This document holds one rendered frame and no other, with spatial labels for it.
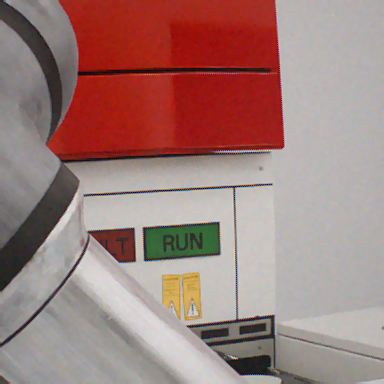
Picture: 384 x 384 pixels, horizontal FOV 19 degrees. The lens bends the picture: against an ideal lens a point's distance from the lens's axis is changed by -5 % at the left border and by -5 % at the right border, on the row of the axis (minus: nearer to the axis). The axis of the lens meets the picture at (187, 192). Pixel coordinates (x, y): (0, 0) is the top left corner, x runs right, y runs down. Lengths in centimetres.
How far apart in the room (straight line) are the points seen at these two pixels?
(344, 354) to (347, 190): 201
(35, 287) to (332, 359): 114
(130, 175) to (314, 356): 37
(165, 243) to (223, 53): 28
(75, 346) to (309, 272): 301
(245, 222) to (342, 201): 185
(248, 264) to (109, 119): 32
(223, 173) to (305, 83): 181
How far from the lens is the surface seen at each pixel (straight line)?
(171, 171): 169
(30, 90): 57
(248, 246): 175
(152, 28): 164
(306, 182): 352
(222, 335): 175
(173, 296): 171
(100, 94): 160
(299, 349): 172
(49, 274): 53
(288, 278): 351
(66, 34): 61
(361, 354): 158
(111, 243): 166
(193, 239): 171
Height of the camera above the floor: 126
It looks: 3 degrees down
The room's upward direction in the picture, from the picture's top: 2 degrees counter-clockwise
